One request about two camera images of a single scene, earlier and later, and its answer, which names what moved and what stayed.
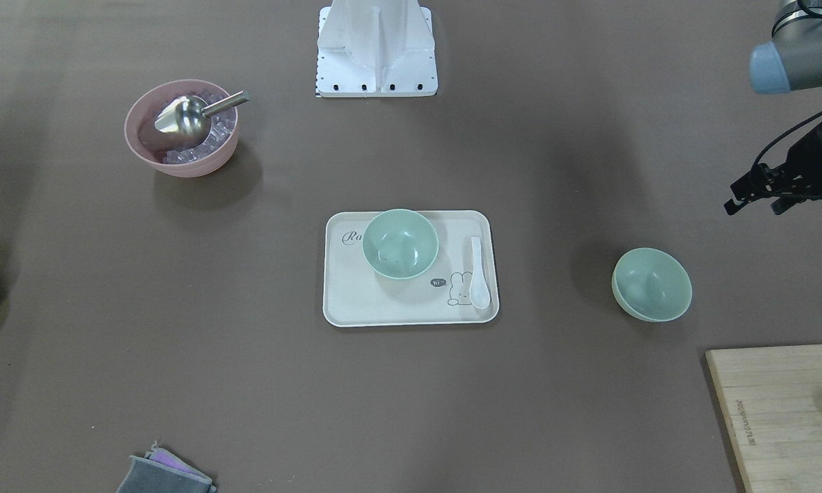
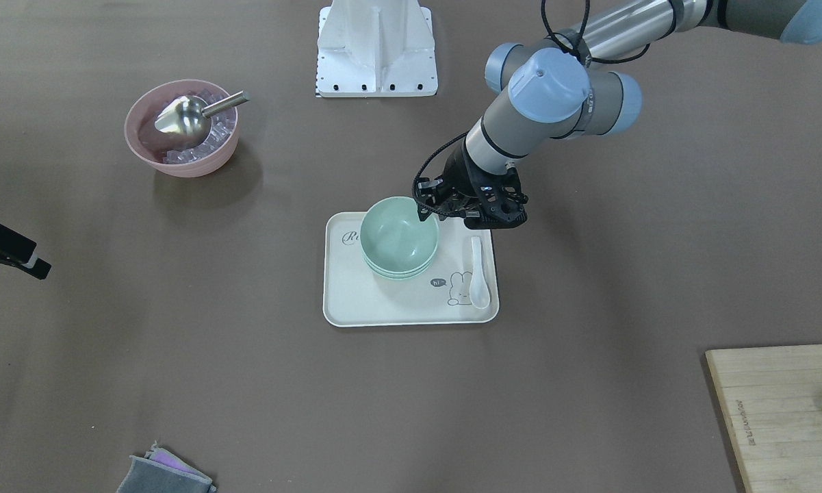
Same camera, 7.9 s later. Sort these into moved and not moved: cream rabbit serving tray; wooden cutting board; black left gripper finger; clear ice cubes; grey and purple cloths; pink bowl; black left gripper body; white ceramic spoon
Moved: black left gripper body; black left gripper finger
Not moved: grey and purple cloths; cream rabbit serving tray; pink bowl; white ceramic spoon; wooden cutting board; clear ice cubes
